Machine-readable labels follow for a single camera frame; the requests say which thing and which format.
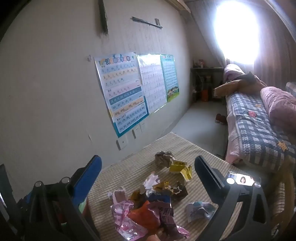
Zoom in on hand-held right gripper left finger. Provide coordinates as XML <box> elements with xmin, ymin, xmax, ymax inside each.
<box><xmin>23</xmin><ymin>155</ymin><xmax>102</xmax><ymax>241</ymax></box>

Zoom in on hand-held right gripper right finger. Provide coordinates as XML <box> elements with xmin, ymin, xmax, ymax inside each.
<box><xmin>194</xmin><ymin>155</ymin><xmax>272</xmax><ymax>241</ymax></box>

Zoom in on yellow snack wrapper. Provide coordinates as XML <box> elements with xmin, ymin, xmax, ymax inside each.
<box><xmin>169</xmin><ymin>160</ymin><xmax>193</xmax><ymax>183</ymax></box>

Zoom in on green bin with red inside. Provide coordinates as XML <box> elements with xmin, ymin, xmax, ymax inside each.
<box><xmin>80</xmin><ymin>199</ymin><xmax>93</xmax><ymax>220</ymax></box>

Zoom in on pink white paper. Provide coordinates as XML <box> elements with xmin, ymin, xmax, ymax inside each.
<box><xmin>107</xmin><ymin>188</ymin><xmax>129</xmax><ymax>205</ymax></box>

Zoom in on gold brown foil wrapper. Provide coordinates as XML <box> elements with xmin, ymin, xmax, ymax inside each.
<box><xmin>159</xmin><ymin>181</ymin><xmax>188</xmax><ymax>200</ymax></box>

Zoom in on light blue wrapper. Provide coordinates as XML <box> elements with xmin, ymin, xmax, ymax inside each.
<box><xmin>186</xmin><ymin>202</ymin><xmax>216</xmax><ymax>223</ymax></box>

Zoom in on grey paper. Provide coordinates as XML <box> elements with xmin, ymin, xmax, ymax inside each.
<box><xmin>154</xmin><ymin>151</ymin><xmax>176</xmax><ymax>168</ymax></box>

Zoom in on yellow brown wrapper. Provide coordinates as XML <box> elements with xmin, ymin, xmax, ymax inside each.
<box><xmin>130</xmin><ymin>189</ymin><xmax>148</xmax><ymax>207</ymax></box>

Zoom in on mauve brown wrapper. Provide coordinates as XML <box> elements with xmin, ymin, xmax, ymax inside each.
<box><xmin>148</xmin><ymin>202</ymin><xmax>176</xmax><ymax>234</ymax></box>

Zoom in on orange snack wrapper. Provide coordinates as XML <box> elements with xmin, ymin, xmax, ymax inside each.
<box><xmin>127</xmin><ymin>201</ymin><xmax>161</xmax><ymax>230</ymax></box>

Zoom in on pink bed sheet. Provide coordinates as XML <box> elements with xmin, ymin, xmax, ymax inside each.
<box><xmin>225</xmin><ymin>102</ymin><xmax>243</xmax><ymax>165</ymax></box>

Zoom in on striped beige tablecloth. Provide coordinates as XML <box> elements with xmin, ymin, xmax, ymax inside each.
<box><xmin>87</xmin><ymin>132</ymin><xmax>285</xmax><ymax>241</ymax></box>

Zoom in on red shoes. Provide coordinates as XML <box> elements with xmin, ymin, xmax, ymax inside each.
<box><xmin>215</xmin><ymin>113</ymin><xmax>227</xmax><ymax>125</ymax></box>

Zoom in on blue plaid blanket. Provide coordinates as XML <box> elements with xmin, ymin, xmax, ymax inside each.
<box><xmin>225</xmin><ymin>91</ymin><xmax>296</xmax><ymax>173</ymax></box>

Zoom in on brown coat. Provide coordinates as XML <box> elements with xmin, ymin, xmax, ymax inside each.
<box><xmin>213</xmin><ymin>72</ymin><xmax>267</xmax><ymax>98</ymax></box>

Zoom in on pink quilt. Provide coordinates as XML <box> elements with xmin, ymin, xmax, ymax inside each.
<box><xmin>260</xmin><ymin>86</ymin><xmax>296</xmax><ymax>133</ymax></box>

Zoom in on dark shelf cabinet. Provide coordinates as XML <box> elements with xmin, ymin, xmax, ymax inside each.
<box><xmin>190</xmin><ymin>66</ymin><xmax>225</xmax><ymax>102</ymax></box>

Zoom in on pink pillow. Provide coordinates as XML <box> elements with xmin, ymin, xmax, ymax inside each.
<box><xmin>223</xmin><ymin>64</ymin><xmax>245</xmax><ymax>81</ymax></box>

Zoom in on sheer white curtain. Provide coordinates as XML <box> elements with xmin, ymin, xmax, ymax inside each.
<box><xmin>187</xmin><ymin>0</ymin><xmax>225</xmax><ymax>67</ymax></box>

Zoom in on pink brown curtain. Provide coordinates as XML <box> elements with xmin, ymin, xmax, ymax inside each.
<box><xmin>253</xmin><ymin>0</ymin><xmax>296</xmax><ymax>86</ymax></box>

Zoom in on bright window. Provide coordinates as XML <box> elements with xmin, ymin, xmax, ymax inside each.
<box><xmin>214</xmin><ymin>0</ymin><xmax>259</xmax><ymax>65</ymax></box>

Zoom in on teal chart wall poster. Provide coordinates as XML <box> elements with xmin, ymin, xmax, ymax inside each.
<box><xmin>160</xmin><ymin>54</ymin><xmax>180</xmax><ymax>103</ymax></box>

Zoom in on white chart wall poster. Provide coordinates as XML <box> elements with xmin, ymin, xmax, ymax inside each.
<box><xmin>136</xmin><ymin>54</ymin><xmax>168</xmax><ymax>114</ymax></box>

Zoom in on dark wall strip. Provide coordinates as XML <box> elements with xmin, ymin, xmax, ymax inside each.
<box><xmin>98</xmin><ymin>0</ymin><xmax>109</xmax><ymax>35</ymax></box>

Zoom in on metal wall rail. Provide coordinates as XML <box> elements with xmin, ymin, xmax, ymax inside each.
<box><xmin>132</xmin><ymin>16</ymin><xmax>163</xmax><ymax>29</ymax></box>

